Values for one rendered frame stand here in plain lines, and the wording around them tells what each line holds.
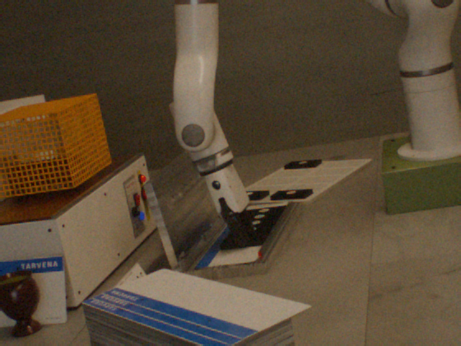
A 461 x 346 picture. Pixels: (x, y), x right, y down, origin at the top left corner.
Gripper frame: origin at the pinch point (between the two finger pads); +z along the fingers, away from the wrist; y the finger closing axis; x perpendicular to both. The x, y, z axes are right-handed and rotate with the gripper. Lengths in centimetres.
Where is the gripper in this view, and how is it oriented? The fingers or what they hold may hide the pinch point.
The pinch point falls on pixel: (244, 233)
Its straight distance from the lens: 203.9
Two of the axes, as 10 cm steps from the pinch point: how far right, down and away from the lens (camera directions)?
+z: 3.8, 9.1, 1.4
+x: -9.0, 3.3, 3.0
